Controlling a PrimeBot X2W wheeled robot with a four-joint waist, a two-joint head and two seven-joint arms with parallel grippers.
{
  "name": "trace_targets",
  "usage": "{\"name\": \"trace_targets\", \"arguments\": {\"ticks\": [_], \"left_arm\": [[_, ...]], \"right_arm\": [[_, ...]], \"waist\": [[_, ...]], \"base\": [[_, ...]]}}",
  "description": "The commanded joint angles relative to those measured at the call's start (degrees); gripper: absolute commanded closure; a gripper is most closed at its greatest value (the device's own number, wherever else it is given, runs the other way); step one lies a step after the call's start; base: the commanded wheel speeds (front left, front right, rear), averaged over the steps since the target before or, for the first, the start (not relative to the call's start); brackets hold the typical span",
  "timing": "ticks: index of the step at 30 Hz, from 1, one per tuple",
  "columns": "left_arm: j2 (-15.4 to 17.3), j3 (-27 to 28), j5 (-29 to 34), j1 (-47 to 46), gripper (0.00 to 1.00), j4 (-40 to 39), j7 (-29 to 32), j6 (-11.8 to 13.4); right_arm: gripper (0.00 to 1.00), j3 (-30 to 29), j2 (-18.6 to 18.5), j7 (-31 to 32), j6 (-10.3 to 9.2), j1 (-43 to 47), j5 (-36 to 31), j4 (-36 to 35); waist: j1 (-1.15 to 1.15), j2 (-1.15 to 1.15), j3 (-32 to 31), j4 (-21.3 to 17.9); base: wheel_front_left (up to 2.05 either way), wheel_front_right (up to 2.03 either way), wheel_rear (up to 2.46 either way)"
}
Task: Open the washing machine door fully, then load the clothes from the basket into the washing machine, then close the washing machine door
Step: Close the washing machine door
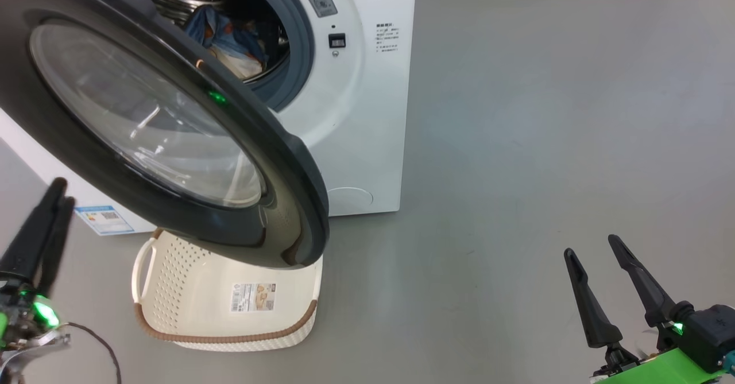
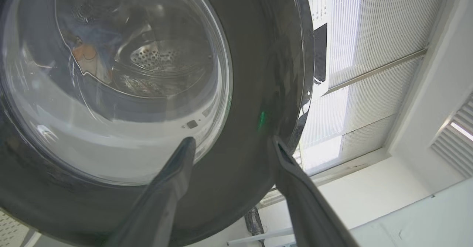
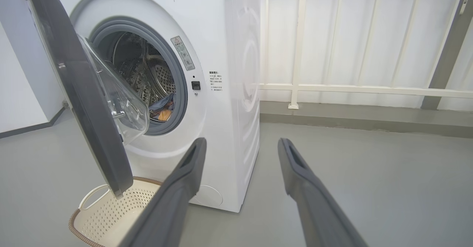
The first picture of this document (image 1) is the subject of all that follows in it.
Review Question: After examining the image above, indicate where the green right camera mount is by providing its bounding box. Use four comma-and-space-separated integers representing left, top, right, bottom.
594, 347, 728, 384

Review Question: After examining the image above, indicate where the basket product label sticker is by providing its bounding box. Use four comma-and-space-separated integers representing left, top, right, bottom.
230, 282, 277, 314

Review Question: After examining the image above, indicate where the blue cartoon print garment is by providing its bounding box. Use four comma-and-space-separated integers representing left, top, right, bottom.
183, 3, 288, 81

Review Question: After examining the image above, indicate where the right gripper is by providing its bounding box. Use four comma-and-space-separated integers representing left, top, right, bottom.
564, 235, 693, 377

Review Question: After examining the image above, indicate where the cream perforated laundry basket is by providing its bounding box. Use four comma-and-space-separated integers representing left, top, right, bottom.
131, 227, 324, 352

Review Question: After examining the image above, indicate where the white front-load washing machine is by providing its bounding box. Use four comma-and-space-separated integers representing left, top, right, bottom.
0, 0, 419, 236

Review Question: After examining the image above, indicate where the grey rubber door gasket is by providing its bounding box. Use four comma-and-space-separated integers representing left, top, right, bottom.
229, 0, 316, 113

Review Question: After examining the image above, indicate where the round washer filter cover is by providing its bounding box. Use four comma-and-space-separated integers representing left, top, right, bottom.
327, 187, 374, 216

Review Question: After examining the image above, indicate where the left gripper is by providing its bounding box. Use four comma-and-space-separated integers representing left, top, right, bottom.
0, 177, 77, 368

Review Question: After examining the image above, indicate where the blue energy label sticker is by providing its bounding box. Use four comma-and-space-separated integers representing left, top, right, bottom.
74, 204, 136, 237

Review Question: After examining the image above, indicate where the black round glass washer door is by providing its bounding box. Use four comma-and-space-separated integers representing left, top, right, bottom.
0, 0, 330, 269

